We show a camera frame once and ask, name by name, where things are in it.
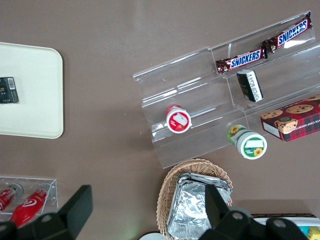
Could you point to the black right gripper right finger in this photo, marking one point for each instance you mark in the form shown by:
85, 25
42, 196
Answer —
214, 205

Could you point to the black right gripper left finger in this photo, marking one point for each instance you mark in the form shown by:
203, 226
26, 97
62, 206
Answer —
80, 205

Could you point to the woven wicker basket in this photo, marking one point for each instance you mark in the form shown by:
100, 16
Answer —
170, 185

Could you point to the cream plastic tray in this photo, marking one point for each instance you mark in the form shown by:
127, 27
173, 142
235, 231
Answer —
37, 100

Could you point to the clear acrylic bottle box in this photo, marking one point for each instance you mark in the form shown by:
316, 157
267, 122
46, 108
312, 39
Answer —
50, 192

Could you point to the white bin with dark rim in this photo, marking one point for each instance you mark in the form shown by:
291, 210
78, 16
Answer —
260, 219

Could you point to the red cola bottle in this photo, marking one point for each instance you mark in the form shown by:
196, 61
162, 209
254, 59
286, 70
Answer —
27, 206
6, 197

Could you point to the white plate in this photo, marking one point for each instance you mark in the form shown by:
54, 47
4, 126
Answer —
151, 236

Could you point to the green sunflower yoghurt cup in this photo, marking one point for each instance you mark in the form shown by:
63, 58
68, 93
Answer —
248, 143

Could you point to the red strawberry yoghurt cup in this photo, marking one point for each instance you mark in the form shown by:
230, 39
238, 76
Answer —
178, 120

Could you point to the yellow snack packet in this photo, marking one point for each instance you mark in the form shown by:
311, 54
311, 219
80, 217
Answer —
314, 233

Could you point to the clear acrylic tiered display stand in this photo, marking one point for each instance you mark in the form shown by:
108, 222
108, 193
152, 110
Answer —
200, 100

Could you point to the red tartan cookie box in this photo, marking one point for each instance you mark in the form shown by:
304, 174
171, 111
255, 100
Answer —
292, 120

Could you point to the black box with white side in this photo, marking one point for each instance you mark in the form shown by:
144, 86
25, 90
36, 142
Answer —
249, 85

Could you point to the small black barcode box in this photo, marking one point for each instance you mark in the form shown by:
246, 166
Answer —
8, 90

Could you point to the Snickers chocolate bar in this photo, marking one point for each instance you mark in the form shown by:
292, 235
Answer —
290, 36
241, 61

